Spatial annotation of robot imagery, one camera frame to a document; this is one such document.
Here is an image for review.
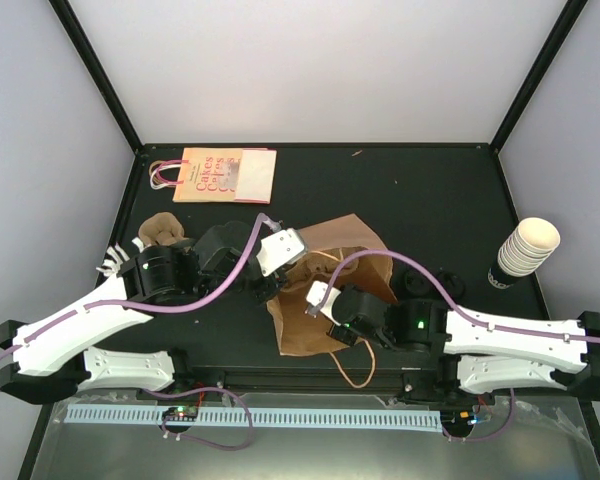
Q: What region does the brown pulp cup carrier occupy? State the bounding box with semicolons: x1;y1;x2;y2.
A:
138;212;187;246

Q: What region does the brown paper bag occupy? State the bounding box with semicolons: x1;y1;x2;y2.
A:
266;212;397;391

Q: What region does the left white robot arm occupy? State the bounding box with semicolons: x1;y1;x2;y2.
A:
0;219;308;404

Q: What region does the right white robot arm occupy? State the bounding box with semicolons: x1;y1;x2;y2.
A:
306;281;600;403

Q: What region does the black coffee cup lid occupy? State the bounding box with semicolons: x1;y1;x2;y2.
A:
392;270;432;301
435;269;466;302

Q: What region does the white plastic cutlery bundle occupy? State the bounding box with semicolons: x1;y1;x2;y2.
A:
96;237;148;278

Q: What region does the printed orange paper bag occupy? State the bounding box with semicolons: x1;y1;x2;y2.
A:
149;147;277;204

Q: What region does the stack of white paper cups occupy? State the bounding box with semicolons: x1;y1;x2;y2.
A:
496;217;561;277

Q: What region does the purple cable loop at rail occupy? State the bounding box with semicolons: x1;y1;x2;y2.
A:
160;371;264;444

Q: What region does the perforated white metal rail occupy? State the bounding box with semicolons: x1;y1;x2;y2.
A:
64;404;442;433

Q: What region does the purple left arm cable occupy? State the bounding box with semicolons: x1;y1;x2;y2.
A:
0;213;281;393

